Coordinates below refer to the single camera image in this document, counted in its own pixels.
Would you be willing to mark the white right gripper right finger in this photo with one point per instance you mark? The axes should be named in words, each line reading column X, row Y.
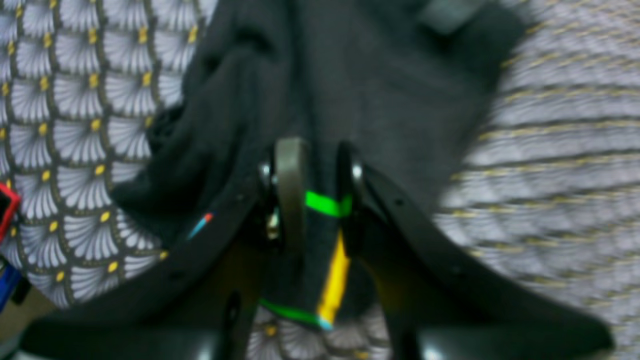
column 441, row 303

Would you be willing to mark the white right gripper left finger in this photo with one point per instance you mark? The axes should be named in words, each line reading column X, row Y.
column 200, row 302

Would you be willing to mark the dark grey T-shirt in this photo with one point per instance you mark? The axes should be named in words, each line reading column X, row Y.
column 407, row 82

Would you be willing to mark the fan-patterned table cloth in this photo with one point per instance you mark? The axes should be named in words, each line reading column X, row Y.
column 547, row 194

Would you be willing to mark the red black table clamp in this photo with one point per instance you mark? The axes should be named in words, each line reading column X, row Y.
column 9, row 205

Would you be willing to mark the blue handled clamp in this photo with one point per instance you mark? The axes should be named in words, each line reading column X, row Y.
column 9, row 280

